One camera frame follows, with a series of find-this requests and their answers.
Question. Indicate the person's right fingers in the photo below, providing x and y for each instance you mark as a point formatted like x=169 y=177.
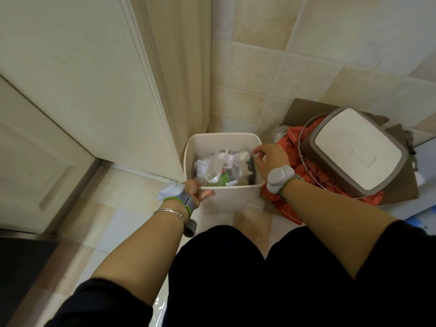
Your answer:
x=261 y=150

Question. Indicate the small clear plastic bag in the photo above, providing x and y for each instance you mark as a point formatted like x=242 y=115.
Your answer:
x=280 y=135

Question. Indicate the person's left hand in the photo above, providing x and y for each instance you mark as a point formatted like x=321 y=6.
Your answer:
x=192 y=190

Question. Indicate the person's left forearm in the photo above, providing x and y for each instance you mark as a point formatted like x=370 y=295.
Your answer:
x=143 y=248

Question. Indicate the grey left wrist tracker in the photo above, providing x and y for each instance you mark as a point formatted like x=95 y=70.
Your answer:
x=175 y=194

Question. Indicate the cream panelled door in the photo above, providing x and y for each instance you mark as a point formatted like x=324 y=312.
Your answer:
x=37 y=160

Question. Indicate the person's right forearm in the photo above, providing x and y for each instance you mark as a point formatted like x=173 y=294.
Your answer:
x=337 y=221

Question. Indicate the blue packet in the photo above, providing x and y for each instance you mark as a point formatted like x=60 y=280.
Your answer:
x=424 y=221

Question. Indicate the white plastic trash bin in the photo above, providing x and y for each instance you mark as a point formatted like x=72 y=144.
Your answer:
x=224 y=200

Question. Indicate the grey wrist tracker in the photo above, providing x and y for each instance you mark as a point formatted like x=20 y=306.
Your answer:
x=175 y=194
x=279 y=177

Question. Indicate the person's left thumb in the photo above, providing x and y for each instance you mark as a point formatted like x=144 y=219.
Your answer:
x=207 y=194

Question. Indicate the orange plastic bag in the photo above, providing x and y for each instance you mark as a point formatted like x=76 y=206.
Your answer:
x=296 y=156

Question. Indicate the black shirt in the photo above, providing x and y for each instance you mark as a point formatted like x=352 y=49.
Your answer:
x=98 y=306

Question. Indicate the clear tied garbage bag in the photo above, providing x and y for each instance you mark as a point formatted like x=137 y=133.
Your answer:
x=221 y=165

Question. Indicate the brown cardboard sheet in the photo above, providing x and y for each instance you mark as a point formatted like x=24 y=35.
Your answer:
x=306 y=110

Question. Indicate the brown and white bin lid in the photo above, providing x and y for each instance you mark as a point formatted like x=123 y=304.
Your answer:
x=357 y=149

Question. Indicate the cream door frame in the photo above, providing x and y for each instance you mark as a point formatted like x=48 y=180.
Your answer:
x=102 y=74

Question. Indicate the dark floor mat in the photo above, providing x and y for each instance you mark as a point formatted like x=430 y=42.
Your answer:
x=20 y=269

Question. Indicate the grey right wrist tracker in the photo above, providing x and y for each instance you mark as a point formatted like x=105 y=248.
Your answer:
x=279 y=177

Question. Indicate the person's right hand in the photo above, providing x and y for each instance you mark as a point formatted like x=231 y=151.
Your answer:
x=272 y=158

